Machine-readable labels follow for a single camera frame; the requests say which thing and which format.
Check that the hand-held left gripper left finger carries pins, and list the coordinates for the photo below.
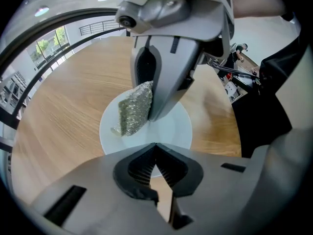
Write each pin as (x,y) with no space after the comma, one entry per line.
(102,192)

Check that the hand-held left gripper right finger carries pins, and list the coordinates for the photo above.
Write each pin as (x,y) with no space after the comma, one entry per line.
(212,192)

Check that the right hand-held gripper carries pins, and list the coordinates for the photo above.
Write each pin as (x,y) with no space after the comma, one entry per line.
(195,16)

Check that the green glittery strip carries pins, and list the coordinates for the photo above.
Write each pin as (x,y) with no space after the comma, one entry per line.
(134,106)

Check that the white round plate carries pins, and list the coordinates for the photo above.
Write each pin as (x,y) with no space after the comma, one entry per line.
(171,131)

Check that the person's right forearm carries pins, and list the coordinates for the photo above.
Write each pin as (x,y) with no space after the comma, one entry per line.
(254,1)

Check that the black balcony railing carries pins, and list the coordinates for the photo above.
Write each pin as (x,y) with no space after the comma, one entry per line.
(102,27)

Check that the wooden table with white legs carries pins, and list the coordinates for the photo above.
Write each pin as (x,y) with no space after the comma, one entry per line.
(61,106)

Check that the person's black apron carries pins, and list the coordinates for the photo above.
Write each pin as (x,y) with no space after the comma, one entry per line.
(264,111)

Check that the large glass window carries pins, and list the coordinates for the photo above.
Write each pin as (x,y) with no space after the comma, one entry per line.
(46,45)

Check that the black stair railing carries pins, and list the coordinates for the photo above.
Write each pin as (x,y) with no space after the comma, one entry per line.
(9,117)

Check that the gray storage shelf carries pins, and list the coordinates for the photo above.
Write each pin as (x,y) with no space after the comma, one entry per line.
(12,89)

